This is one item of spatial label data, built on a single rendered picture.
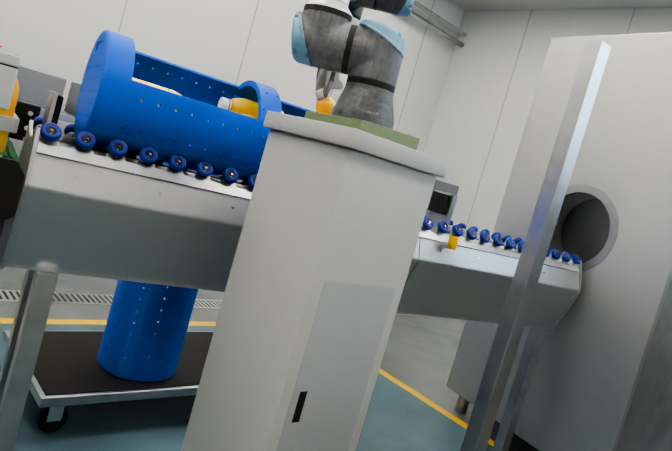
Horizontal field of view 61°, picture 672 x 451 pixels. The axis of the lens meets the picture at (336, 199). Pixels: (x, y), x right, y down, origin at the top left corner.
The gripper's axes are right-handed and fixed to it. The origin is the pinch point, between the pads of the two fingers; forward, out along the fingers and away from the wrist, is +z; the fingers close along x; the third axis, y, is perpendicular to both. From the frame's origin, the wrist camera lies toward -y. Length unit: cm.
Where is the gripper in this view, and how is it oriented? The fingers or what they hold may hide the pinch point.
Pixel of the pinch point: (320, 92)
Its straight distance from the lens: 178.4
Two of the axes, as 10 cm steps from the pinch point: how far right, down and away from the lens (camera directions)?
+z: -2.8, 9.6, 0.6
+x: -5.2, -2.0, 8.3
